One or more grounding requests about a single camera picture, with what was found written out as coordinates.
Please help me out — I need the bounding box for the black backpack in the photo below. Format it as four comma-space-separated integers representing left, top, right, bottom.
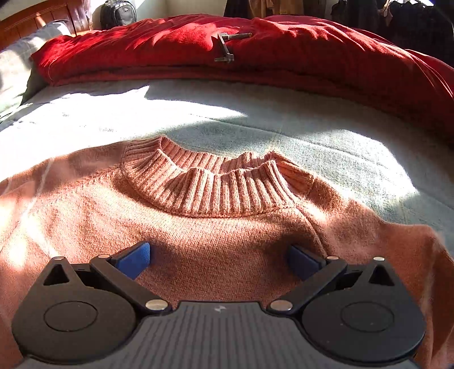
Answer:
100, 0, 138, 31

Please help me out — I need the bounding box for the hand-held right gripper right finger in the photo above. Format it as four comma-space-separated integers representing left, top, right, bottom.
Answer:
268, 244, 396, 316

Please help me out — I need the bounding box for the orange hanging towel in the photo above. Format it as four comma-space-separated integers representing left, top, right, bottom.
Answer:
248, 0, 303, 17

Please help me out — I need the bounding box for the grey pillow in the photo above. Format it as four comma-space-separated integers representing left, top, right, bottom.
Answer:
0, 20, 72, 115

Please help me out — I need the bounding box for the red quilt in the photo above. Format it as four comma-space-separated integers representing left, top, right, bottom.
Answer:
31, 15, 454, 143

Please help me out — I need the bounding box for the black hanging coat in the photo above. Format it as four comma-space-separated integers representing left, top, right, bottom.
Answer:
331, 0, 454, 44

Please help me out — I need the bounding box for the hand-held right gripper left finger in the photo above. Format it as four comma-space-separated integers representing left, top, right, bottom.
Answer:
42, 240, 171, 315

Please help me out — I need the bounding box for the orange knit sweater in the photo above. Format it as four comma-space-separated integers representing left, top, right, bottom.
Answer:
0, 136, 454, 369

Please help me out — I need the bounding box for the wooden headboard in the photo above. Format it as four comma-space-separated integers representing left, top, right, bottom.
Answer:
0, 0, 90, 51

